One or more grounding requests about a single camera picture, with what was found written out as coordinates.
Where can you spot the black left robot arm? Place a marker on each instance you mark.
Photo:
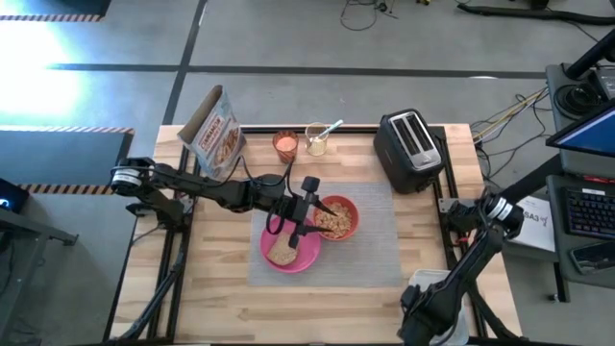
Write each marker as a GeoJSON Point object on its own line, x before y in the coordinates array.
{"type": "Point", "coordinates": [216, 190]}

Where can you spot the brown toast slice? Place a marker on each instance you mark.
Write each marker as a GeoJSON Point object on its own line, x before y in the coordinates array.
{"type": "Point", "coordinates": [282, 251]}

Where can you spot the grey metal stand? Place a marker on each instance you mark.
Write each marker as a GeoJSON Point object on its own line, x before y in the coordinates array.
{"type": "Point", "coordinates": [29, 226]}

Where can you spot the pink plastic plate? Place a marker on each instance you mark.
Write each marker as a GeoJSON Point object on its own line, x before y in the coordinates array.
{"type": "Point", "coordinates": [307, 254]}

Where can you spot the grey computer desk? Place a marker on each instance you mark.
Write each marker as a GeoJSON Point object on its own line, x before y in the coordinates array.
{"type": "Point", "coordinates": [557, 72]}

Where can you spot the black aluminium table frame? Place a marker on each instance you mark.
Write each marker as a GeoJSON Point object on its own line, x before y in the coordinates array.
{"type": "Point", "coordinates": [259, 129]}

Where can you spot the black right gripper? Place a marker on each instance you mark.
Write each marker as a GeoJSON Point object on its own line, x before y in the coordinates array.
{"type": "Point", "coordinates": [425, 317]}

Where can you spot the white paper sheet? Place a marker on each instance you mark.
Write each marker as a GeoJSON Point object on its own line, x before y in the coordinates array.
{"type": "Point", "coordinates": [538, 226]}

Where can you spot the small black hazard-striped mat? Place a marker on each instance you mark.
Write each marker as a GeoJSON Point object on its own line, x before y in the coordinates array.
{"type": "Point", "coordinates": [72, 6]}

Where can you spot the white plastic tray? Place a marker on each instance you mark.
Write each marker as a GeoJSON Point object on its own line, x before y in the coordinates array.
{"type": "Point", "coordinates": [425, 276]}

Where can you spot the computer monitor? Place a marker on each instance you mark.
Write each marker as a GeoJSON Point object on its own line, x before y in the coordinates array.
{"type": "Point", "coordinates": [591, 132]}

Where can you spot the cinnamon squares cereal box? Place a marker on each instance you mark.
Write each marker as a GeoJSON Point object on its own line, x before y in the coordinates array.
{"type": "Point", "coordinates": [216, 139]}

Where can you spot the black device with blue light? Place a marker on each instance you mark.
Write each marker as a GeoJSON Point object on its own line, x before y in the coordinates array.
{"type": "Point", "coordinates": [14, 197]}

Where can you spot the orange faceted cup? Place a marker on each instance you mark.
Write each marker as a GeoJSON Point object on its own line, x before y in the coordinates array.
{"type": "Point", "coordinates": [285, 146]}

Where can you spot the orange plastic bowl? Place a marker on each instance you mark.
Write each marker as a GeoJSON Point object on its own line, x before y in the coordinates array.
{"type": "Point", "coordinates": [353, 211]}

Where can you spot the clear ribbed glass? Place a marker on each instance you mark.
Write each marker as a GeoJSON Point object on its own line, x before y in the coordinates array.
{"type": "Point", "coordinates": [317, 146]}

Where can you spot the black two-slot toaster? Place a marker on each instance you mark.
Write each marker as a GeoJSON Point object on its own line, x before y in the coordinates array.
{"type": "Point", "coordinates": [408, 163]}

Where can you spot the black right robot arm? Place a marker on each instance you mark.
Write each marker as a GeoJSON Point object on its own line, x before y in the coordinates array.
{"type": "Point", "coordinates": [480, 245]}

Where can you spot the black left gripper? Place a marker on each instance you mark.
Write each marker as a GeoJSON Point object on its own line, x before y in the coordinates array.
{"type": "Point", "coordinates": [293, 214]}

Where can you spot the large black hazard-striped mat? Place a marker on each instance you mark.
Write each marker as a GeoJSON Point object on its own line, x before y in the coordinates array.
{"type": "Point", "coordinates": [57, 154]}

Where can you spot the black backlit keyboard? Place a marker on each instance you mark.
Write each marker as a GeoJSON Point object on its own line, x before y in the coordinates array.
{"type": "Point", "coordinates": [591, 211]}

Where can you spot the cinnamon cereal pieces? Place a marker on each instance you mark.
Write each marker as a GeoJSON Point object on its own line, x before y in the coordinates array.
{"type": "Point", "coordinates": [336, 223]}

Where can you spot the grey woven placemat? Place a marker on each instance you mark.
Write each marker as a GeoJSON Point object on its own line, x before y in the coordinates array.
{"type": "Point", "coordinates": [370, 259]}

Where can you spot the smartphone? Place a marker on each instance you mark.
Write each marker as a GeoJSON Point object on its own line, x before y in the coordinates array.
{"type": "Point", "coordinates": [596, 257]}

